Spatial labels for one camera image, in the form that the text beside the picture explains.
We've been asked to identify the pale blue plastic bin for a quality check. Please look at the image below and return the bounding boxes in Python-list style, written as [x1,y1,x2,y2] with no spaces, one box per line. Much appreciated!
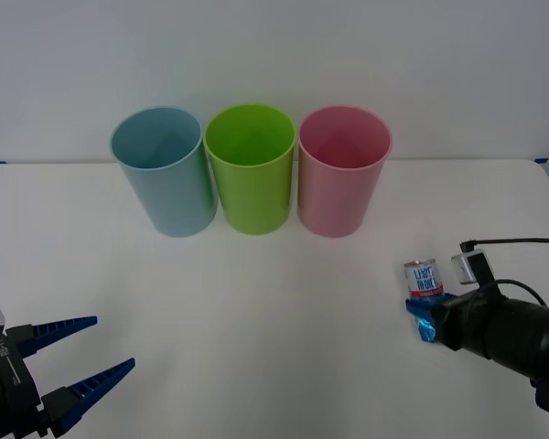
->
[109,105,220,239]

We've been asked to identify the pink plastic bin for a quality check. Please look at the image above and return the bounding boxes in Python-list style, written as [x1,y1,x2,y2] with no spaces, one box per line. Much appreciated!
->
[296,104,393,240]

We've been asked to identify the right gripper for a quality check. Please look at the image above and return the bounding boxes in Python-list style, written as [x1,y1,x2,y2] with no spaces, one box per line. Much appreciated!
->
[404,293,491,356]

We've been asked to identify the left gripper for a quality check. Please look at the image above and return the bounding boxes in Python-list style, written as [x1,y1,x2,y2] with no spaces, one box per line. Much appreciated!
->
[0,314,136,439]

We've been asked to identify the green plastic bin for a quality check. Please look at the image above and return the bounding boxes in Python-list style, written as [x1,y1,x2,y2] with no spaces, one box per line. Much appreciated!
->
[203,103,296,237]

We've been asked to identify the white can with blue label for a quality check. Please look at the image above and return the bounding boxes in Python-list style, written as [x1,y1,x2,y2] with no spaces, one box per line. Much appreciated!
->
[403,258,446,303]

